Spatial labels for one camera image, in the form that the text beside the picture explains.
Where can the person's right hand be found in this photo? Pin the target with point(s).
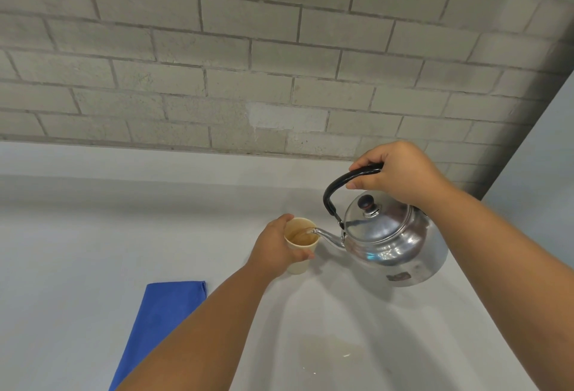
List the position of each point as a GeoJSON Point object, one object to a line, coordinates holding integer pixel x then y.
{"type": "Point", "coordinates": [403, 173]}

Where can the person's left hand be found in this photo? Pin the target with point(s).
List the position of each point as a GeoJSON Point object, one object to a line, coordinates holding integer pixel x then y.
{"type": "Point", "coordinates": [269, 247]}

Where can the person's left thumb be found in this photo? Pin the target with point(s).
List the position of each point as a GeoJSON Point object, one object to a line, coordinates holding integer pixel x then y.
{"type": "Point", "coordinates": [282, 223]}

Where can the person's right thumb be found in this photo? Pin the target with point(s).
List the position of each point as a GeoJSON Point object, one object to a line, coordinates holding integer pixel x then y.
{"type": "Point", "coordinates": [365, 181]}

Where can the beige paper cup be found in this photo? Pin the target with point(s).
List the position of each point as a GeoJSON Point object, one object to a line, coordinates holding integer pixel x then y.
{"type": "Point", "coordinates": [299, 247]}

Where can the silver metal kettle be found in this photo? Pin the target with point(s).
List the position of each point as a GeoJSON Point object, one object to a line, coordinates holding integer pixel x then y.
{"type": "Point", "coordinates": [385, 233]}

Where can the person's left forearm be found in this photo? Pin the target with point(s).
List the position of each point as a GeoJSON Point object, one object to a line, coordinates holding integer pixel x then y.
{"type": "Point", "coordinates": [197, 328]}

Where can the person's right forearm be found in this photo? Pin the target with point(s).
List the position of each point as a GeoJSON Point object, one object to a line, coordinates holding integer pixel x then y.
{"type": "Point", "coordinates": [506, 278]}

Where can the blue cloth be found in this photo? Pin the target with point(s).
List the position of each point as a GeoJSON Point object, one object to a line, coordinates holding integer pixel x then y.
{"type": "Point", "coordinates": [157, 328]}

